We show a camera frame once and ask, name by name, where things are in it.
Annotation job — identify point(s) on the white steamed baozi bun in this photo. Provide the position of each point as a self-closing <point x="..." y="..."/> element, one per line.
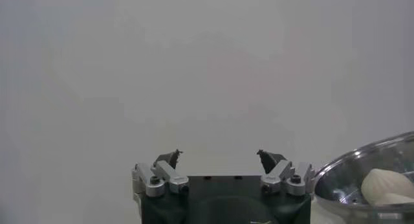
<point x="399" y="199"/>
<point x="385" y="181"/>

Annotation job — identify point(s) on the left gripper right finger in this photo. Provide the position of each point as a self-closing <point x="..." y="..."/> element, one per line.
<point x="278" y="175"/>

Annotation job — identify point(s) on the stainless steel steamer basket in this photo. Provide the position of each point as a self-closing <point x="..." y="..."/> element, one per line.
<point x="336" y="176"/>

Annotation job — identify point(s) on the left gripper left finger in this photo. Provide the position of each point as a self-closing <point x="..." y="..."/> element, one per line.
<point x="168" y="175"/>

